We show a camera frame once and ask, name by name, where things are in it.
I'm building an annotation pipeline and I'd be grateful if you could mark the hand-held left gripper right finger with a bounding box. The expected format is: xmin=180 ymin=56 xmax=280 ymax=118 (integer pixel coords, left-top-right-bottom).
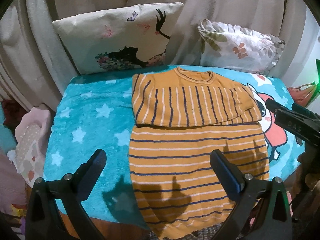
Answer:
xmin=209 ymin=149 xmax=292 ymax=240

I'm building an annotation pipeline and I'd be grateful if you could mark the red bag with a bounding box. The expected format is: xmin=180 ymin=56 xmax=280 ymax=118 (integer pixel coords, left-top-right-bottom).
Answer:
xmin=287 ymin=81 xmax=316 ymax=105

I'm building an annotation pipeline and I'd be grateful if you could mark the beige curtain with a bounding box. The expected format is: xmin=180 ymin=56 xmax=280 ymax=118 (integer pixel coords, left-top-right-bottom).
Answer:
xmin=0 ymin=0 xmax=308 ymax=110

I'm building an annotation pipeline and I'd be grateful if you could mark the mustard striped knit sweater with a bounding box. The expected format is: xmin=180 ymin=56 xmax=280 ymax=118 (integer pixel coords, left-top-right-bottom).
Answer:
xmin=128 ymin=67 xmax=270 ymax=239

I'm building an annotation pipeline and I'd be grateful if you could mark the turquoise star printed blanket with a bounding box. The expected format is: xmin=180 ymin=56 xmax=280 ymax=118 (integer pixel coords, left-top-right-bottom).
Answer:
xmin=43 ymin=65 xmax=304 ymax=230

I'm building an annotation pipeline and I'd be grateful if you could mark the white leaf printed ruffled pillow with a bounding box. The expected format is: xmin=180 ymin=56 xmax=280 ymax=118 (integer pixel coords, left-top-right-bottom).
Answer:
xmin=197 ymin=19 xmax=286 ymax=75

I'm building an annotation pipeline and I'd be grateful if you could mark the pink heart printed cloth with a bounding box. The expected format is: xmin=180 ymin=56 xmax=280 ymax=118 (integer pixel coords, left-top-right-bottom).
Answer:
xmin=7 ymin=105 xmax=52 ymax=188

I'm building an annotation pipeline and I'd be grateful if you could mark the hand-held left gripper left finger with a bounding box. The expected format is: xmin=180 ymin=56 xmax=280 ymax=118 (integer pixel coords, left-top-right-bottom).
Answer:
xmin=26 ymin=149 xmax=107 ymax=240

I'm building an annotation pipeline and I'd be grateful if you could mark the cream butterfly printed pillow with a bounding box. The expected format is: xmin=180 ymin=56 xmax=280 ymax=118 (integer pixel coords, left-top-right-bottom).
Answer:
xmin=52 ymin=2 xmax=185 ymax=74

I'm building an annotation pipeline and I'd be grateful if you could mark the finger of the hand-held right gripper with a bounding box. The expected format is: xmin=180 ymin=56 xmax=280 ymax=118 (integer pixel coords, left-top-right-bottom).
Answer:
xmin=265 ymin=98 xmax=316 ymax=145

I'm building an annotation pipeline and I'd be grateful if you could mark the dark red cloth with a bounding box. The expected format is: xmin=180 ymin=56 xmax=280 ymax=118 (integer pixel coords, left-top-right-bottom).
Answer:
xmin=1 ymin=99 xmax=25 ymax=125

